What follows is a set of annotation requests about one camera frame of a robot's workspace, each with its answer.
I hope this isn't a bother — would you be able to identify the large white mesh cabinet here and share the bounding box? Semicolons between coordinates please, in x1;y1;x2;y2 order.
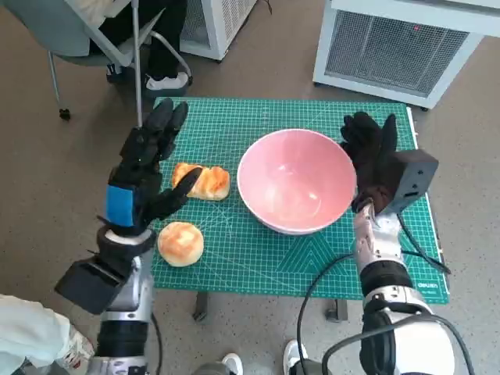
312;0;500;110

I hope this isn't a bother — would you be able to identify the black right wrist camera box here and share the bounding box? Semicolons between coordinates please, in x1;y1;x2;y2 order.
377;149;439;216

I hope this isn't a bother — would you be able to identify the round toy bread bun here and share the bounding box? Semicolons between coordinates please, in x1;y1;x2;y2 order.
157;221;205;268

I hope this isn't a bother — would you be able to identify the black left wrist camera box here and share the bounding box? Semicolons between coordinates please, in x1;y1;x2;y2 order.
54;259;136;316

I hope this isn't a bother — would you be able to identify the pink bowl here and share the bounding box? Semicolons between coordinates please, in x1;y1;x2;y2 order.
237;128;357;235

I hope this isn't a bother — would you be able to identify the green cutting mat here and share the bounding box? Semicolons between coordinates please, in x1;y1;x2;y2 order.
150;96;450;305

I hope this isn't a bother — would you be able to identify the small white mesh cabinet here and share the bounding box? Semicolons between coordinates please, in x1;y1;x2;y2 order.
179;0;259;62

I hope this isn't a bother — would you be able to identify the grey table leg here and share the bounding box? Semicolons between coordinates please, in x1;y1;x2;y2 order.
193;291;210;323
326;298;348;323

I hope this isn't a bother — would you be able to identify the long twisted toy bread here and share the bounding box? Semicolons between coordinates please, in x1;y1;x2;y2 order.
171;162;231;202

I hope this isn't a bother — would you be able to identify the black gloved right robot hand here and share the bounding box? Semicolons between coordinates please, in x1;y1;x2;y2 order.
339;112;399;214

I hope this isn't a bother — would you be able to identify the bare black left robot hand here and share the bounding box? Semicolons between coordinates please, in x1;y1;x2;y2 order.
102;97;205;238

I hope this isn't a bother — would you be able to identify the grey office chair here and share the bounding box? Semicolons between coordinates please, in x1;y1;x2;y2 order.
11;0;193;122

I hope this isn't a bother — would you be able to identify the black cable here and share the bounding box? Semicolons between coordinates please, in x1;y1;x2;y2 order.
396;212;452;274
296;252;360;375
150;312;163;375
320;314;476;375

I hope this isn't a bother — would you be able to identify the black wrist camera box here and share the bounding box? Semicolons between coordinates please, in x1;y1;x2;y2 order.
54;259;136;316
377;149;439;216

